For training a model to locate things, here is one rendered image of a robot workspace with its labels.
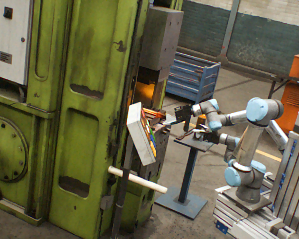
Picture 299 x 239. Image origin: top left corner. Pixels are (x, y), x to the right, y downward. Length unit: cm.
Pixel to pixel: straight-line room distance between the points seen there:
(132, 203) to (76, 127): 76
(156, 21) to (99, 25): 38
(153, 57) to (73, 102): 64
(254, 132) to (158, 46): 93
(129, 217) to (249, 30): 810
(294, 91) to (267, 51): 442
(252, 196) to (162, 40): 116
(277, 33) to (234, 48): 116
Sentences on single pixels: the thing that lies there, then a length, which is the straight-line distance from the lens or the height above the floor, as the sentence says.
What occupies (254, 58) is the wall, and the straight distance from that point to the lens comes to 1069.
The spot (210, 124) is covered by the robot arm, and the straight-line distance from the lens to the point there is 246.
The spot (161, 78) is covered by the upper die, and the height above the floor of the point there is 130.
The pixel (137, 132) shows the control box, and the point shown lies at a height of 112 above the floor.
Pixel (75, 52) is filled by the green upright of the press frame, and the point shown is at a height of 139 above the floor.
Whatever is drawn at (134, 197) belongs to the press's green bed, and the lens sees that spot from 316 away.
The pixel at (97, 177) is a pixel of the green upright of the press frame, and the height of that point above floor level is 56.
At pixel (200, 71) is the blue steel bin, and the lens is 668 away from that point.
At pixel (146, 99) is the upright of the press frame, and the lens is 328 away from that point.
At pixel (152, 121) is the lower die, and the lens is 294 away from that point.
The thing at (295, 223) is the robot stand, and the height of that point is 77.
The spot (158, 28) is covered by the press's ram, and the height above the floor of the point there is 165.
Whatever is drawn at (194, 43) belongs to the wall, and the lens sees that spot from 1138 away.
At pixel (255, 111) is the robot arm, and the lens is 216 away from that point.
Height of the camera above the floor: 198
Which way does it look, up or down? 20 degrees down
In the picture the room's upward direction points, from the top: 11 degrees clockwise
